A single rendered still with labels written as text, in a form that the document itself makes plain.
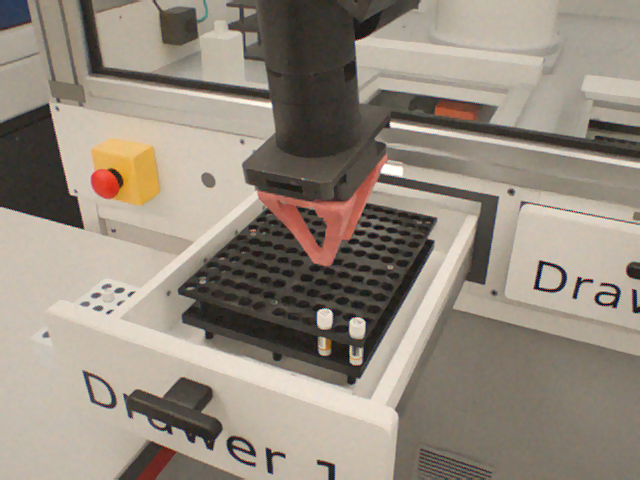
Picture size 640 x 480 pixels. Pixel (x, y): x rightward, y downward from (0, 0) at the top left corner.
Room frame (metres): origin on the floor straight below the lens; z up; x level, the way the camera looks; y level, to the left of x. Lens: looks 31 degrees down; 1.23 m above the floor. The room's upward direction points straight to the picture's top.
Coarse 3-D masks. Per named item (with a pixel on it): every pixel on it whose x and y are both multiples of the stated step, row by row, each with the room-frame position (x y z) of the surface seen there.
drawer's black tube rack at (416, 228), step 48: (288, 240) 0.54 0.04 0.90; (384, 240) 0.59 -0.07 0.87; (432, 240) 0.59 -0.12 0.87; (240, 288) 0.50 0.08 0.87; (288, 288) 0.46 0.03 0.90; (336, 288) 0.50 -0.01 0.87; (384, 288) 0.50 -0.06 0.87; (240, 336) 0.43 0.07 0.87; (288, 336) 0.43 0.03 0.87; (384, 336) 0.44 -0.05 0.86
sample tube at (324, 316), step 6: (318, 312) 0.41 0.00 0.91; (324, 312) 0.41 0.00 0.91; (330, 312) 0.41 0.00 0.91; (318, 318) 0.40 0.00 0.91; (324, 318) 0.40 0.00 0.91; (330, 318) 0.40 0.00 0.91; (318, 324) 0.40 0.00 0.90; (324, 324) 0.40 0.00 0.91; (330, 324) 0.40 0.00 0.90; (318, 342) 0.41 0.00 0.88; (324, 342) 0.40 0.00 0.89; (330, 342) 0.40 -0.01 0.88; (318, 348) 0.41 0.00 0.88; (324, 348) 0.40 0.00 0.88; (330, 348) 0.40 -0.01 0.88; (324, 354) 0.40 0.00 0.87
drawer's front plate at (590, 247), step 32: (544, 224) 0.54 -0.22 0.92; (576, 224) 0.53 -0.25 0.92; (608, 224) 0.52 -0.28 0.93; (512, 256) 0.55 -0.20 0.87; (544, 256) 0.54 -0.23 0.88; (576, 256) 0.53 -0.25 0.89; (608, 256) 0.51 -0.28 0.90; (512, 288) 0.55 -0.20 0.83; (544, 288) 0.54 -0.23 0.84; (608, 288) 0.51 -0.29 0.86; (608, 320) 0.51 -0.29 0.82
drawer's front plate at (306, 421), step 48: (96, 336) 0.37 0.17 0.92; (144, 336) 0.36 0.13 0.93; (96, 384) 0.37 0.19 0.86; (144, 384) 0.35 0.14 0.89; (240, 384) 0.32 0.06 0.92; (288, 384) 0.31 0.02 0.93; (144, 432) 0.36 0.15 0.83; (240, 432) 0.32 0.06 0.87; (288, 432) 0.30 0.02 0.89; (336, 432) 0.29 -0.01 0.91; (384, 432) 0.27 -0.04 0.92
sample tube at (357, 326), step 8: (352, 320) 0.40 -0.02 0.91; (360, 320) 0.40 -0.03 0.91; (352, 328) 0.39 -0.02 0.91; (360, 328) 0.39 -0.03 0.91; (352, 336) 0.39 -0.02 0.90; (360, 336) 0.39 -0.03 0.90; (352, 352) 0.39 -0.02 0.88; (360, 352) 0.39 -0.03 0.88; (352, 360) 0.39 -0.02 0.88; (360, 360) 0.39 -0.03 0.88
